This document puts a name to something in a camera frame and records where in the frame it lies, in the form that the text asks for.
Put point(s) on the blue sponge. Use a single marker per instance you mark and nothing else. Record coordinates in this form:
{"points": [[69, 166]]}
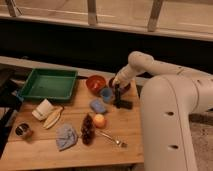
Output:
{"points": [[97, 106]]}

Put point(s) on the dark grape bunch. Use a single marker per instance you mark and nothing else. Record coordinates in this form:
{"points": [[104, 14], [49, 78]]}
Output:
{"points": [[87, 130]]}

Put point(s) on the blue crumpled cloth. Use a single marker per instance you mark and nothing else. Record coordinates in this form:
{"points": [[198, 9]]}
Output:
{"points": [[66, 137]]}

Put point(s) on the white mug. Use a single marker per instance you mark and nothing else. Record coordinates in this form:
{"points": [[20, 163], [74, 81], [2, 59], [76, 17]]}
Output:
{"points": [[42, 111]]}

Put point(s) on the small blue cup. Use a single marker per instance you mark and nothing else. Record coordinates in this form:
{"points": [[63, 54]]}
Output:
{"points": [[106, 94]]}

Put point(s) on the pale banana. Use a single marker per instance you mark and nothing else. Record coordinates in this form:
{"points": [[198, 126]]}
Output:
{"points": [[53, 118]]}

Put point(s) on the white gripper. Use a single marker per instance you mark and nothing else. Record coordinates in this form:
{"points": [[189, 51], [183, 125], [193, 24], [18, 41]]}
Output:
{"points": [[116, 81]]}

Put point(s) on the purple bowl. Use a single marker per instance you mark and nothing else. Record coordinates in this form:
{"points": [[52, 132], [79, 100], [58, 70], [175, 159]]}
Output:
{"points": [[122, 90]]}

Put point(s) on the orange bowl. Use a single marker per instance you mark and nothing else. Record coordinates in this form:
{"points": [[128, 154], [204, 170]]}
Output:
{"points": [[95, 83]]}

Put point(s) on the green plastic tray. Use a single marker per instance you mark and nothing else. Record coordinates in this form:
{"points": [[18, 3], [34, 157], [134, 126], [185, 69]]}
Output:
{"points": [[52, 84]]}

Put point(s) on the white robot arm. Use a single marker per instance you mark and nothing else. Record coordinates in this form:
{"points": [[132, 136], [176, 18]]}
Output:
{"points": [[167, 100]]}

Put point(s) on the wooden table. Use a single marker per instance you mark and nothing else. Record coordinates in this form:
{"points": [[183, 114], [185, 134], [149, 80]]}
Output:
{"points": [[42, 152]]}

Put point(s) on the small metal cup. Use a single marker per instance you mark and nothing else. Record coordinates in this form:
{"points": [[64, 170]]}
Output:
{"points": [[24, 131]]}

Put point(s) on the black rectangular block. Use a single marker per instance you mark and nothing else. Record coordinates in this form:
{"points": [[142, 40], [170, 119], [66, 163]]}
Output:
{"points": [[123, 104]]}

